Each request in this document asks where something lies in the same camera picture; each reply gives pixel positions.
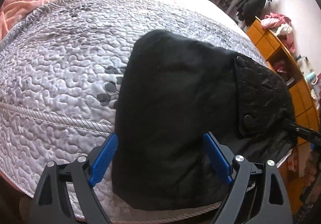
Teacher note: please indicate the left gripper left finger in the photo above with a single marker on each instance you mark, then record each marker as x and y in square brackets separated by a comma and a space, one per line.
[51, 202]

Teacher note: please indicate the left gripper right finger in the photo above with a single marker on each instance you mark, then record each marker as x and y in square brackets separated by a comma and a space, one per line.
[256, 192]

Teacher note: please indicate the black pants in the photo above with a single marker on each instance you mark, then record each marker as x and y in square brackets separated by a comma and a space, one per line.
[175, 90]

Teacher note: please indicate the orange wooden cabinet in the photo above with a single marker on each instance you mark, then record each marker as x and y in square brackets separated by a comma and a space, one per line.
[280, 60]

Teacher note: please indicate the pink clothes pile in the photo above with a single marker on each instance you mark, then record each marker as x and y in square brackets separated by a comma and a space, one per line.
[283, 29]

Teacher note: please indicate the grey quilted bedspread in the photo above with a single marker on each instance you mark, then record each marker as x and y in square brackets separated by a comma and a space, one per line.
[61, 72]

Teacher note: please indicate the black clothes on rack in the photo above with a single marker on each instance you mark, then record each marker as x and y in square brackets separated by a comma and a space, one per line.
[247, 10]

